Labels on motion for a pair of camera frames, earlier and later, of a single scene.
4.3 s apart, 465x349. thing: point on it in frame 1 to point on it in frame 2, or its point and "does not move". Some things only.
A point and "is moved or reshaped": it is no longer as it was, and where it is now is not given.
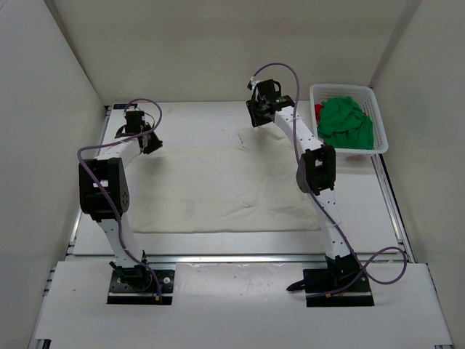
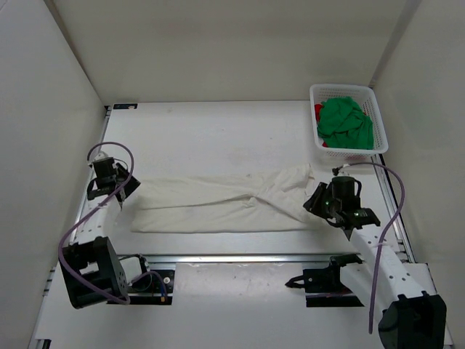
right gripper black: [253, 106] to [313, 205]
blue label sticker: [123, 106] does not move
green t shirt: [342, 123] does not move
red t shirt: [317, 106] does not move
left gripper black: [156, 144] to [133, 183]
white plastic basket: [346, 117] does not move
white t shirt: [252, 187] is moved or reshaped
